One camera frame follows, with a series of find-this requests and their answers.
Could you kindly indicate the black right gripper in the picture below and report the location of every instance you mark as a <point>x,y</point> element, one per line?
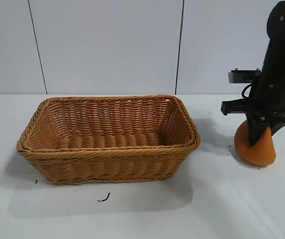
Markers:
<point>272,99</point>

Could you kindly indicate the orange soft toy fruit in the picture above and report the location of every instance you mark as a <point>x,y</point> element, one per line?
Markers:
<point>259,155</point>

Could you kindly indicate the tan woven wicker basket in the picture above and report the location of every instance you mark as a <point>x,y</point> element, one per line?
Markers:
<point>107,164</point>

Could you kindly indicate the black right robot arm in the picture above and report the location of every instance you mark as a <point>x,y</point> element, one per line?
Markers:
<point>284,25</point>

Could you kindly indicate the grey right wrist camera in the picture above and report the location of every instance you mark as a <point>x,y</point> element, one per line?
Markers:
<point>242,76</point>

